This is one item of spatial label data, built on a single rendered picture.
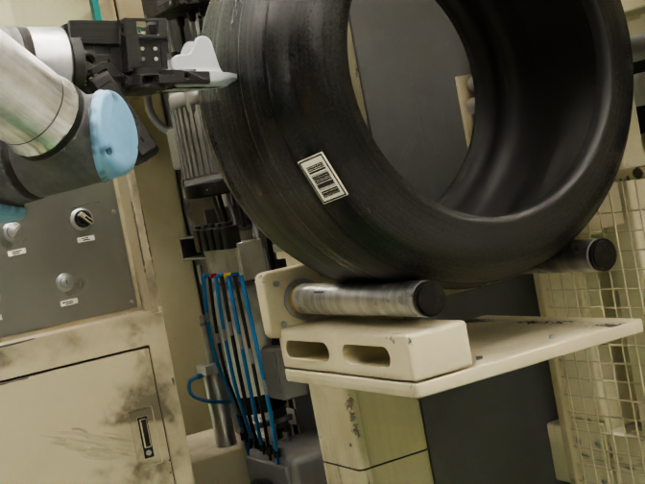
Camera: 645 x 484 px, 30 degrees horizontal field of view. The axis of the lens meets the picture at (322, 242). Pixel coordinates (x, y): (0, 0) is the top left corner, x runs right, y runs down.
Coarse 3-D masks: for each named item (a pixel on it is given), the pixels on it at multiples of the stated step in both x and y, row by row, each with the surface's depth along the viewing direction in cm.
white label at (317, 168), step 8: (304, 160) 141; (312, 160) 141; (320, 160) 140; (304, 168) 142; (312, 168) 142; (320, 168) 141; (328, 168) 140; (312, 176) 142; (320, 176) 142; (328, 176) 141; (336, 176) 140; (312, 184) 143; (320, 184) 142; (328, 184) 142; (336, 184) 141; (320, 192) 143; (328, 192) 142; (336, 192) 142; (344, 192) 141; (328, 200) 143
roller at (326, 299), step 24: (312, 288) 170; (336, 288) 164; (360, 288) 158; (384, 288) 153; (408, 288) 148; (432, 288) 146; (312, 312) 172; (336, 312) 165; (360, 312) 159; (384, 312) 153; (408, 312) 148; (432, 312) 146
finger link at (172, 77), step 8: (168, 72) 139; (176, 72) 140; (184, 72) 140; (192, 72) 142; (200, 72) 142; (208, 72) 143; (144, 80) 140; (152, 80) 140; (160, 80) 139; (168, 80) 139; (176, 80) 140; (184, 80) 140; (192, 80) 141; (200, 80) 142; (208, 80) 143
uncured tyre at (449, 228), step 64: (256, 0) 144; (320, 0) 141; (448, 0) 183; (512, 0) 183; (576, 0) 173; (256, 64) 143; (320, 64) 140; (512, 64) 186; (576, 64) 176; (256, 128) 146; (320, 128) 141; (512, 128) 186; (576, 128) 176; (256, 192) 154; (384, 192) 144; (448, 192) 183; (512, 192) 182; (576, 192) 157; (320, 256) 157; (384, 256) 148; (448, 256) 149; (512, 256) 153
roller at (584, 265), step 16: (576, 240) 163; (592, 240) 160; (608, 240) 160; (560, 256) 164; (576, 256) 161; (592, 256) 159; (608, 256) 160; (528, 272) 172; (544, 272) 169; (560, 272) 167; (576, 272) 164
